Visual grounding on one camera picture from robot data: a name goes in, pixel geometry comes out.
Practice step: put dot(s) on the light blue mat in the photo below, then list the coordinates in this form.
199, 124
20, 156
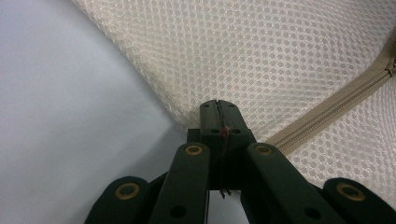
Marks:
68, 118

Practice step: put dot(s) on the beige mesh laundry bag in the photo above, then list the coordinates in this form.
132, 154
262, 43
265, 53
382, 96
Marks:
264, 56

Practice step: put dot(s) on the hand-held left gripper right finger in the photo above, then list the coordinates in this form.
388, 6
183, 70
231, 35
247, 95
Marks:
236, 121

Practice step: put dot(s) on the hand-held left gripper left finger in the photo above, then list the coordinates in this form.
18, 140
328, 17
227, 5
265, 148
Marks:
209, 121

